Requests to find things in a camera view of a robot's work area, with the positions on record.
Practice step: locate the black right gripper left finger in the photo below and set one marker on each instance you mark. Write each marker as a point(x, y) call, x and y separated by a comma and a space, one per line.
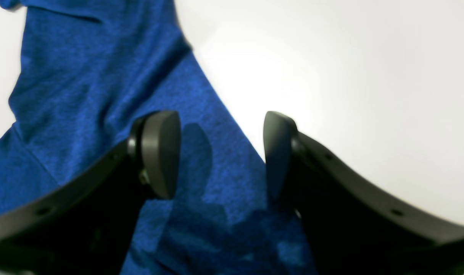
point(86, 226)

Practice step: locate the blue long-sleeve shirt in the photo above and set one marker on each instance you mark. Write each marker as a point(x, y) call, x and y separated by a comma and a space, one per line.
point(89, 68)

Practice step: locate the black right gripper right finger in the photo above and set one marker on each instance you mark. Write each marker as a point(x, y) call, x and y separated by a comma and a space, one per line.
point(352, 226)

